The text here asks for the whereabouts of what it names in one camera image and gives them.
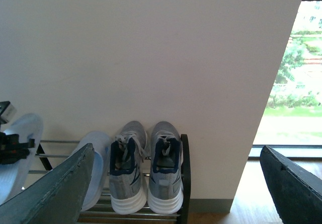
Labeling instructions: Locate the light blue slide slipper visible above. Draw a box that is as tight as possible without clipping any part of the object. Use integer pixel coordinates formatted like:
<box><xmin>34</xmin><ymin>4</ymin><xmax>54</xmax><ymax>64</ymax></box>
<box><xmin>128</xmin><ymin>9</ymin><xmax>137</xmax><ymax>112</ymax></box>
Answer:
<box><xmin>1</xmin><ymin>113</ymin><xmax>43</xmax><ymax>203</ymax></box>
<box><xmin>71</xmin><ymin>131</ymin><xmax>111</xmax><ymax>211</ymax></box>

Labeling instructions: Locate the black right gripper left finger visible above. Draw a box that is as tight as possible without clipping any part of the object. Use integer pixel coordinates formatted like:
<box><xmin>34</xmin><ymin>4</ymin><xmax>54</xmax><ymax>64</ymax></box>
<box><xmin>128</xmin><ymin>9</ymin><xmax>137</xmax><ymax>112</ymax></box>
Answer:
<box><xmin>1</xmin><ymin>143</ymin><xmax>95</xmax><ymax>223</ymax></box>

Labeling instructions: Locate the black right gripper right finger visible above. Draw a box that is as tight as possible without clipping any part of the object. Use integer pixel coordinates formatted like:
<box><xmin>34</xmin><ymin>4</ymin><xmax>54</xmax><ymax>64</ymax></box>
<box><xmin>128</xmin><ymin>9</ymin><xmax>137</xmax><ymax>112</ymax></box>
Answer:
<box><xmin>260</xmin><ymin>145</ymin><xmax>321</xmax><ymax>223</ymax></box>

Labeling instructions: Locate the black metal shoe rack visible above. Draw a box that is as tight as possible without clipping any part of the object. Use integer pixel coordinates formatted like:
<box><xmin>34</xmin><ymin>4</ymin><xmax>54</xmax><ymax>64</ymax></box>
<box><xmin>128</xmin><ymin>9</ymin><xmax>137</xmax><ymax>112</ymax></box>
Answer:
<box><xmin>29</xmin><ymin>134</ymin><xmax>191</xmax><ymax>223</ymax></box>

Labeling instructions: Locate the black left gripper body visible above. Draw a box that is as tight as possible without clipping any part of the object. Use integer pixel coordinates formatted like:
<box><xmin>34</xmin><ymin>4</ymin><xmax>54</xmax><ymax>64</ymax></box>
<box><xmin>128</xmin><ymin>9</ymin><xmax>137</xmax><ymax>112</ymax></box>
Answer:
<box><xmin>1</xmin><ymin>101</ymin><xmax>35</xmax><ymax>164</ymax></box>

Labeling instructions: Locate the grey knit sneaker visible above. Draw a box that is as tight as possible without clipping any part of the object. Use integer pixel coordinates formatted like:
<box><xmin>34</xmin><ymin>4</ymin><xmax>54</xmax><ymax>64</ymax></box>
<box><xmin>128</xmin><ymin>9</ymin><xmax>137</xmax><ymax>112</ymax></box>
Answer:
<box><xmin>109</xmin><ymin>121</ymin><xmax>148</xmax><ymax>214</ymax></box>
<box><xmin>147</xmin><ymin>121</ymin><xmax>183</xmax><ymax>214</ymax></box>

